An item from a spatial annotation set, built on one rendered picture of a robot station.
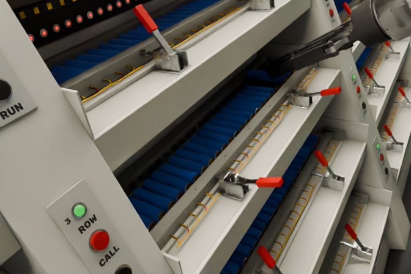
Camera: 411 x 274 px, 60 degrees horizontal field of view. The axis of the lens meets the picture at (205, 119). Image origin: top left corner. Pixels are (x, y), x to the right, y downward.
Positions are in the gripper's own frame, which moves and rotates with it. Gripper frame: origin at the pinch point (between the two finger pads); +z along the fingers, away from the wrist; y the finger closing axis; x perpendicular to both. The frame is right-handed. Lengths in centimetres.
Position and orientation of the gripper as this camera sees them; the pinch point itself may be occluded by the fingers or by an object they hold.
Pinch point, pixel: (284, 65)
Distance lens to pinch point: 75.1
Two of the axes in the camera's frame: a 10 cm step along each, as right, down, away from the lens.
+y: -5.5, 4.9, -6.7
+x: 5.4, 8.3, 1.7
